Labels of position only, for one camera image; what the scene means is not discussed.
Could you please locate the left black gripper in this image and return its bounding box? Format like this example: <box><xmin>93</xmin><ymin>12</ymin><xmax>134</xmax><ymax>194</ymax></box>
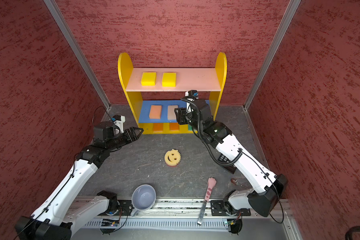
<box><xmin>106</xmin><ymin>126</ymin><xmax>144</xmax><ymax>151</ymax></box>

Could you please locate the orange sponge yellow base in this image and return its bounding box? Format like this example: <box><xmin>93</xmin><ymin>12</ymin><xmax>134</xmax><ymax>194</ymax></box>
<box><xmin>153</xmin><ymin>123</ymin><xmax>164</xmax><ymax>134</ymax></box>
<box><xmin>169</xmin><ymin>123</ymin><xmax>180</xmax><ymax>132</ymax></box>

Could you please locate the beige pink sponge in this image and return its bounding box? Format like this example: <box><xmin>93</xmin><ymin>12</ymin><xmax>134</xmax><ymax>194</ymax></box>
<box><xmin>167</xmin><ymin>105</ymin><xmax>179</xmax><ymax>121</ymax></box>

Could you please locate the salmon orange sponge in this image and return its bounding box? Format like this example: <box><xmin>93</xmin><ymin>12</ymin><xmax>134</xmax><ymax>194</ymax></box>
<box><xmin>149</xmin><ymin>105</ymin><xmax>162</xmax><ymax>120</ymax></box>

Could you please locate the smiley face yellow sponge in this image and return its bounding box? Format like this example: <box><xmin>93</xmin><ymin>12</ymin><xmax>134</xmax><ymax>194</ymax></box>
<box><xmin>164</xmin><ymin>149</ymin><xmax>181</xmax><ymax>167</ymax></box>

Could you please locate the yellow square sponge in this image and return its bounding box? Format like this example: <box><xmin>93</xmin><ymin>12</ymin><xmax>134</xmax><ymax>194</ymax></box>
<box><xmin>162</xmin><ymin>72</ymin><xmax>177</xmax><ymax>88</ymax></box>
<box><xmin>141</xmin><ymin>72</ymin><xmax>157</xmax><ymax>87</ymax></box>

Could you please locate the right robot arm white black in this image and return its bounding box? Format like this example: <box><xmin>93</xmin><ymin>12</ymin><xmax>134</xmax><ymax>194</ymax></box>
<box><xmin>175</xmin><ymin>97</ymin><xmax>288</xmax><ymax>217</ymax></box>

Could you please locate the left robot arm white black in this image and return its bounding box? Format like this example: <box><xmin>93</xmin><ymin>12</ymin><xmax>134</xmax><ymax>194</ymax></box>
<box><xmin>15</xmin><ymin>122</ymin><xmax>144</xmax><ymax>240</ymax></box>

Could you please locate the yellow shelf unit pink blue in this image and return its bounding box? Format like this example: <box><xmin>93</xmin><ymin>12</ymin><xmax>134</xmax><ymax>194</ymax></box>
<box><xmin>118</xmin><ymin>53</ymin><xmax>228</xmax><ymax>135</ymax></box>

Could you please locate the grey blue mug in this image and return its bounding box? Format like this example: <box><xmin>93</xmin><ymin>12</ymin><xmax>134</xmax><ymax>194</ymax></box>
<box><xmin>131</xmin><ymin>185</ymin><xmax>157</xmax><ymax>217</ymax></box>

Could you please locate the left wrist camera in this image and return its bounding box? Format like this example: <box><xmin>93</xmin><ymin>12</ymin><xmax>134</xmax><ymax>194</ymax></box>
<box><xmin>94</xmin><ymin>115</ymin><xmax>126</xmax><ymax>142</ymax></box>

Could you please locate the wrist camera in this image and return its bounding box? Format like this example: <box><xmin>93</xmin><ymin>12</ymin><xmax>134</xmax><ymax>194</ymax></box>
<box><xmin>94</xmin><ymin>115</ymin><xmax>126</xmax><ymax>142</ymax></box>
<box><xmin>185</xmin><ymin>90</ymin><xmax>199</xmax><ymax>101</ymax></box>

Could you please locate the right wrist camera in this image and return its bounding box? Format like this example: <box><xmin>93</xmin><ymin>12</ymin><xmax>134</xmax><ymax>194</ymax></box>
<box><xmin>185</xmin><ymin>90</ymin><xmax>199</xmax><ymax>101</ymax></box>

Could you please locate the pink handled knife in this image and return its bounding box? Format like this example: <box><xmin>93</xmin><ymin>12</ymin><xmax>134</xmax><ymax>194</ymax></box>
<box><xmin>197</xmin><ymin>178</ymin><xmax>217</xmax><ymax>226</ymax></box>

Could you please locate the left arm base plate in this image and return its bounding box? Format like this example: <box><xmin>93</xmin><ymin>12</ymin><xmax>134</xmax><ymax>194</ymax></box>
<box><xmin>105</xmin><ymin>200</ymin><xmax>133</xmax><ymax>216</ymax></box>

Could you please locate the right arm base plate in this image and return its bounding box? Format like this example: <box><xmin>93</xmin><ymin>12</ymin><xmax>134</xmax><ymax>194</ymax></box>
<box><xmin>210</xmin><ymin>200</ymin><xmax>251</xmax><ymax>217</ymax></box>

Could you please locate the black cable corner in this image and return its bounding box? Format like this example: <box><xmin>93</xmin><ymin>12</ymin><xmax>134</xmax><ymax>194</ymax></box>
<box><xmin>345</xmin><ymin>226</ymin><xmax>360</xmax><ymax>240</ymax></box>

